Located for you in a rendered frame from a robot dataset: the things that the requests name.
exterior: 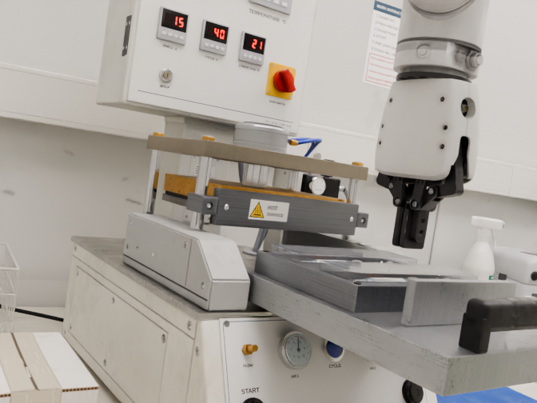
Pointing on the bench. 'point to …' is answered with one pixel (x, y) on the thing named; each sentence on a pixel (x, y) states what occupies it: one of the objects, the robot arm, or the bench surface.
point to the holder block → (332, 285)
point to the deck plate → (113, 245)
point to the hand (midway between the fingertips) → (410, 228)
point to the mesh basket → (8, 289)
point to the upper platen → (252, 181)
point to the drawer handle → (495, 319)
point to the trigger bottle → (486, 263)
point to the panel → (325, 390)
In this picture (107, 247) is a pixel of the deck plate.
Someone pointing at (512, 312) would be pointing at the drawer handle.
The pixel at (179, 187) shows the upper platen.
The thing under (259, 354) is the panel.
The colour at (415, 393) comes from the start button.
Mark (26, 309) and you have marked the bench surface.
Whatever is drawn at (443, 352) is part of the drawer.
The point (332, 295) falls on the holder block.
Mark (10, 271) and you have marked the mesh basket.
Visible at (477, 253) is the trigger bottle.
